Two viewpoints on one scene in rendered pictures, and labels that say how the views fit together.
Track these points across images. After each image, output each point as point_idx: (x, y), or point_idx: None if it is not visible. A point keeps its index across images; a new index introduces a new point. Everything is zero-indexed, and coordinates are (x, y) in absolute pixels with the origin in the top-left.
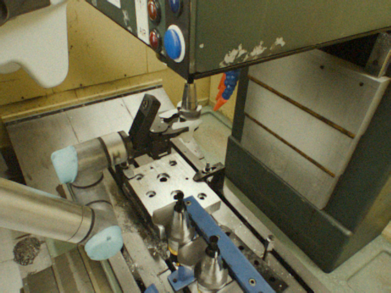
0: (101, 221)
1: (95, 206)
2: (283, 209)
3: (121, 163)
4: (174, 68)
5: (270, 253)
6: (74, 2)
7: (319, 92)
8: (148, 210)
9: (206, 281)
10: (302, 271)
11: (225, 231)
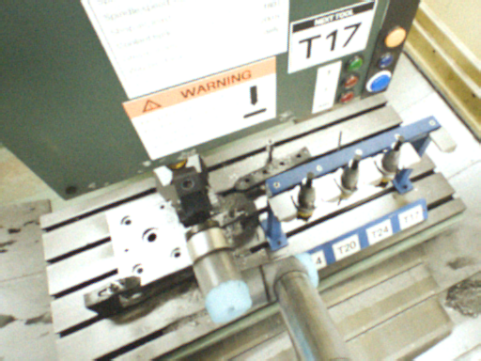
0: (296, 266)
1: (271, 276)
2: None
3: (114, 290)
4: (371, 95)
5: (263, 152)
6: None
7: None
8: None
9: (358, 181)
10: (285, 133)
11: (243, 181)
